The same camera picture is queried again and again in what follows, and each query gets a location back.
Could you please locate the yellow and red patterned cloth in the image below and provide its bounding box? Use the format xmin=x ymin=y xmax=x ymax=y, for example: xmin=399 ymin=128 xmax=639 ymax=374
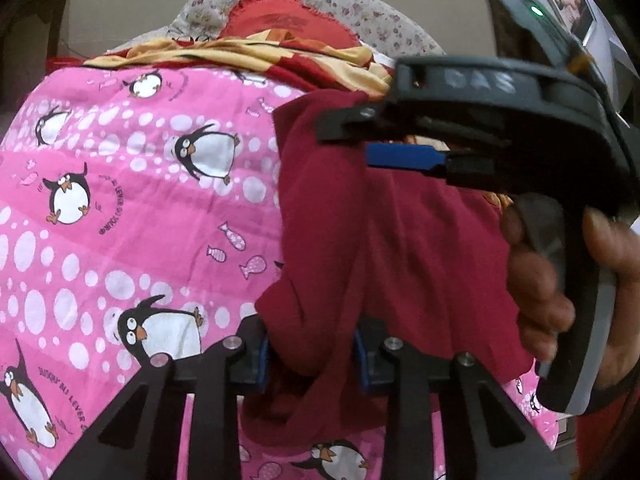
xmin=82 ymin=30 xmax=516 ymax=210

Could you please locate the person's right hand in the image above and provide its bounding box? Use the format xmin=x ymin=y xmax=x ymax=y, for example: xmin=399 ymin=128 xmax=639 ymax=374
xmin=500 ymin=199 xmax=640 ymax=402

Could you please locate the dark wooden table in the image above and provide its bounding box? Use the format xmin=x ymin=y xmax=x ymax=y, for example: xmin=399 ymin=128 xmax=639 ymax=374
xmin=0 ymin=0 xmax=72 ymax=63

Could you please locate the dark red garment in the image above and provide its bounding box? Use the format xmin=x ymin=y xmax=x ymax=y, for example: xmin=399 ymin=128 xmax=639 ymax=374
xmin=240 ymin=87 xmax=535 ymax=450

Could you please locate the red pillow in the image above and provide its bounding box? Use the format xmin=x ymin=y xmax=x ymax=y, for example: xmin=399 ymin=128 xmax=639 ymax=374
xmin=217 ymin=0 xmax=362 ymax=55

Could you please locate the floral print pillow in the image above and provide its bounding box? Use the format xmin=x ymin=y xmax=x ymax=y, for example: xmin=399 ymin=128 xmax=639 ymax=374
xmin=269 ymin=0 xmax=447 ymax=58
xmin=169 ymin=0 xmax=275 ymax=43

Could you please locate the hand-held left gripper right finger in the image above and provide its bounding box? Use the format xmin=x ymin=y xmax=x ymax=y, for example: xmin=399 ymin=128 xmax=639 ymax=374
xmin=352 ymin=327 xmax=572 ymax=480

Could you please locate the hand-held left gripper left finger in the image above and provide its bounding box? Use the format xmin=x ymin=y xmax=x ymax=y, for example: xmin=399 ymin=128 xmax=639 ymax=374
xmin=50 ymin=316 xmax=273 ymax=480

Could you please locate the pink penguin print blanket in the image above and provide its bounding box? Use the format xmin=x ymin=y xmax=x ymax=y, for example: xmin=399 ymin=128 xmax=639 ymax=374
xmin=0 ymin=64 xmax=560 ymax=480

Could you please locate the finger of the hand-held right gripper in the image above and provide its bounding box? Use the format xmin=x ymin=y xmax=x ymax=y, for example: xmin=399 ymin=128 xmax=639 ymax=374
xmin=315 ymin=102 xmax=417 ymax=144
xmin=365 ymin=142 xmax=507 ymax=184

